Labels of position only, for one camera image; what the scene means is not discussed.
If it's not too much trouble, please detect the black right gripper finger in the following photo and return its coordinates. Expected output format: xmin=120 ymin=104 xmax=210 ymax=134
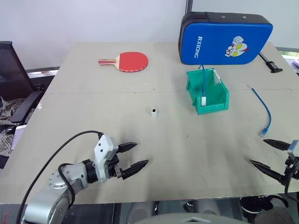
xmin=263 ymin=139 xmax=291 ymax=152
xmin=249 ymin=159 xmax=288 ymax=186

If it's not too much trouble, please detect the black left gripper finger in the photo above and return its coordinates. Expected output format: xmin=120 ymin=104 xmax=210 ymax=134
xmin=121 ymin=159 xmax=150 ymax=181
xmin=117 ymin=142 xmax=138 ymax=154

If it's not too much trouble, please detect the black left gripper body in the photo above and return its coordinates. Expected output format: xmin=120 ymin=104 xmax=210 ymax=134
xmin=104 ymin=152 xmax=124 ymax=180

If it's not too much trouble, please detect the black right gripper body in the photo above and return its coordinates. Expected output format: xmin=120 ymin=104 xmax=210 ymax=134
xmin=284 ymin=156 xmax=299 ymax=180

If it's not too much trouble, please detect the black white sneaker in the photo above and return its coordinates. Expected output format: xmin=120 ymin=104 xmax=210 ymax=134
xmin=240 ymin=195 xmax=289 ymax=214

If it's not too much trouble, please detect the grey rounded robot leg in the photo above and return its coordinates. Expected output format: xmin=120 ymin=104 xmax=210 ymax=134
xmin=184 ymin=199 xmax=225 ymax=216
xmin=127 ymin=201 xmax=157 ymax=221

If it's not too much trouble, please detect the grey robot torso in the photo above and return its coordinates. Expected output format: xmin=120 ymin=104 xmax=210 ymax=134
xmin=144 ymin=211 xmax=258 ymax=224

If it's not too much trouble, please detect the green plastic bin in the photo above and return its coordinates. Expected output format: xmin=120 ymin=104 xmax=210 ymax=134
xmin=185 ymin=68 xmax=231 ymax=116

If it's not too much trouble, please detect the red table tennis paddle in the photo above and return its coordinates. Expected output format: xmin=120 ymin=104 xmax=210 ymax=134
xmin=98 ymin=51 xmax=150 ymax=73

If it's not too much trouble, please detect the clear plastic label holder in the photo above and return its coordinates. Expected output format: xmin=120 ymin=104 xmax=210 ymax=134
xmin=213 ymin=69 xmax=222 ymax=86

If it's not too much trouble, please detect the white flat device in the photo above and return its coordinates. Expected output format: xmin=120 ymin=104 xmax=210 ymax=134
xmin=10 ymin=124 xmax=27 ymax=151

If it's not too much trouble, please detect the dark side desk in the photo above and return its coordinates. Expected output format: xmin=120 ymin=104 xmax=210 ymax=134
xmin=25 ymin=66 xmax=60 ymax=94

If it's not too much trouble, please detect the blue black kick pad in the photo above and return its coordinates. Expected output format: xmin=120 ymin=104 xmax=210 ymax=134
xmin=178 ymin=11 xmax=274 ymax=66

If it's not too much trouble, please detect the grey patterned cloth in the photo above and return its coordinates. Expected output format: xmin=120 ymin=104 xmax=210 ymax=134
xmin=0 ymin=96 xmax=36 ymax=157

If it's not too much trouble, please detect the black mesh office chair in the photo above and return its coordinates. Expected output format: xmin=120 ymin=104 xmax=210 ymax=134
xmin=0 ymin=41 xmax=45 ymax=125

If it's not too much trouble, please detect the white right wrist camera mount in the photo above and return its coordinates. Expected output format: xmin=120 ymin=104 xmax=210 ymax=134
xmin=287 ymin=140 xmax=299 ymax=160

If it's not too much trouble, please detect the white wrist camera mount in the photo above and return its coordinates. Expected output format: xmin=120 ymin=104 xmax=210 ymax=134
xmin=287 ymin=140 xmax=299 ymax=160
xmin=93 ymin=134 xmax=120 ymax=183

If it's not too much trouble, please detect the blue Ethernet cable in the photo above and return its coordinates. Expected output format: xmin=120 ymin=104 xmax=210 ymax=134
xmin=247 ymin=84 xmax=273 ymax=137

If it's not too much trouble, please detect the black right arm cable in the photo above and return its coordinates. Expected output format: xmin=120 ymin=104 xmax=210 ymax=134
xmin=284 ymin=161 xmax=299 ymax=203

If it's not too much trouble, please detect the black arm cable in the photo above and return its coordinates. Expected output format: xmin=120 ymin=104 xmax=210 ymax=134
xmin=19 ymin=130 xmax=104 ymax=222
xmin=284 ymin=161 xmax=299 ymax=203

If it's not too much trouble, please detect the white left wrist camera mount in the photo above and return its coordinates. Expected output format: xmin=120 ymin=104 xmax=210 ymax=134
xmin=93 ymin=134 xmax=120 ymax=183

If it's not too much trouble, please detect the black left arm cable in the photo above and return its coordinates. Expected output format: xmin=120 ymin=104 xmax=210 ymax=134
xmin=19 ymin=130 xmax=104 ymax=222

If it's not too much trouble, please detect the blue cable with white coupler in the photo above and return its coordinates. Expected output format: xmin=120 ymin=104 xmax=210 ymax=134
xmin=198 ymin=64 xmax=208 ymax=107

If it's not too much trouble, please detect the window frame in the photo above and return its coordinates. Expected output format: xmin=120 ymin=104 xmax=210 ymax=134
xmin=274 ymin=46 xmax=299 ymax=76

